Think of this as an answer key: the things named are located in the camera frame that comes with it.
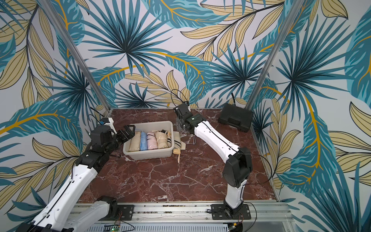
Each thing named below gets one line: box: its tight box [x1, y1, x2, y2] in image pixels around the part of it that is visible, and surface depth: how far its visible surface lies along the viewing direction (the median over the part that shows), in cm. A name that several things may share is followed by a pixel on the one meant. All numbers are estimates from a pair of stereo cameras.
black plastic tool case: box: [217, 103, 254, 133], surface depth 109 cm
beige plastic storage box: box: [152, 120, 175, 160], surface depth 94 cm
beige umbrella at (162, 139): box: [155, 131, 168, 149], surface depth 92 cm
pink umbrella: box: [146, 131, 158, 150], surface depth 94 cm
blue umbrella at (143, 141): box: [140, 131, 148, 151], surface depth 91 cm
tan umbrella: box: [129, 131, 142, 152], surface depth 89 cm
